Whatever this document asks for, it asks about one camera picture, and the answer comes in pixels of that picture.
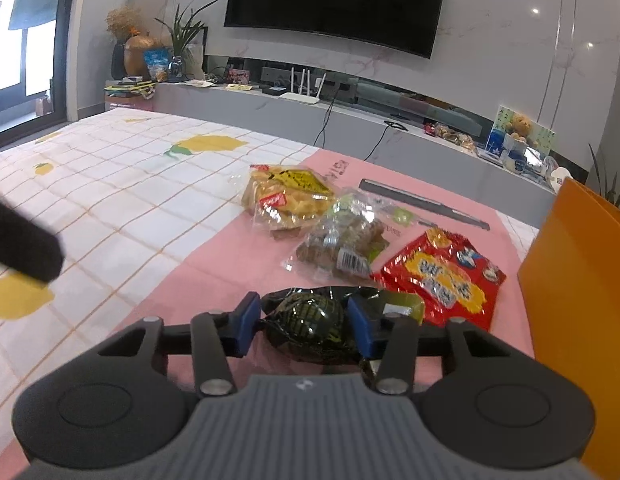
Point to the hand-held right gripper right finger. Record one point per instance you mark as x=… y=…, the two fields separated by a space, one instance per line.
x=362 y=327

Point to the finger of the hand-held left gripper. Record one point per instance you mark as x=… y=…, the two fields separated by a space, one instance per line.
x=25 y=245

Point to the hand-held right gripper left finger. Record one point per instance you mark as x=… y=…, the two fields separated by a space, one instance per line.
x=245 y=325

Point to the dark green seaweed packet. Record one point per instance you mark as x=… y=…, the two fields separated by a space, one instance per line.
x=305 y=325

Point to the clear packet of brown snacks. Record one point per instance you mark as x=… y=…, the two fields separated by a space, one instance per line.
x=340 y=240

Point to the red snack packet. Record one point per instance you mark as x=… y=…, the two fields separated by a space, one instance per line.
x=439 y=275

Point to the yellow chips bag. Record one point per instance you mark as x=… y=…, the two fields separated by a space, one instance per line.
x=290 y=195

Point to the orange cardboard box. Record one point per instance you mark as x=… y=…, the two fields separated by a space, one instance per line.
x=579 y=285

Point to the pile of small snacks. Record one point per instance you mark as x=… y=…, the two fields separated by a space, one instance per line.
x=449 y=137

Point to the pink printed table mat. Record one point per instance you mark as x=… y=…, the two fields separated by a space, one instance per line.
x=210 y=280

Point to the checked lemon-print tablecloth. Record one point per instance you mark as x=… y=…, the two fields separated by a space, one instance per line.
x=115 y=195

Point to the yellow-green bag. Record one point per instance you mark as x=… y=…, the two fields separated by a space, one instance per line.
x=130 y=90

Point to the glass balcony door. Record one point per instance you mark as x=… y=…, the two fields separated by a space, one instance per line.
x=20 y=35

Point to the grey television console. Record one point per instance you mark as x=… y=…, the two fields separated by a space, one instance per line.
x=240 y=110

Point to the white flat scale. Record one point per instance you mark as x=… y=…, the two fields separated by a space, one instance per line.
x=489 y=154

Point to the golden vase with dried flowers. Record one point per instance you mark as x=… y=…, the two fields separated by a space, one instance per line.
x=137 y=55

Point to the blue snack bag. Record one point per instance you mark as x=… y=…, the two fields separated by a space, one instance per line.
x=156 y=65

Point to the blue and white jar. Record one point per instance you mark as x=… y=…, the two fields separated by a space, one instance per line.
x=515 y=162

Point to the white router with antennas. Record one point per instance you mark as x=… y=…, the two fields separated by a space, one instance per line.
x=300 y=97

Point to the small black box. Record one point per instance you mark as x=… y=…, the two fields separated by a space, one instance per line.
x=273 y=90

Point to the white round dotted object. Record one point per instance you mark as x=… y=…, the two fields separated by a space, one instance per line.
x=559 y=180

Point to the pink floral box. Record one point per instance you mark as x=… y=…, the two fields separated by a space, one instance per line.
x=238 y=76

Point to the brown teddy bear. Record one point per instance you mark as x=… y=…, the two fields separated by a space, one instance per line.
x=519 y=127

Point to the teddy bear gift box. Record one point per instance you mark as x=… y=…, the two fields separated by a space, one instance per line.
x=544 y=140

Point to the green plant in glass vase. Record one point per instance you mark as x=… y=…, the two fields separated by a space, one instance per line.
x=182 y=35

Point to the long-leaf potted plant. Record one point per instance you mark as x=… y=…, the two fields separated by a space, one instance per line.
x=612 y=185

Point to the black wall television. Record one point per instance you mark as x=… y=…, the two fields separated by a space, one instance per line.
x=340 y=0

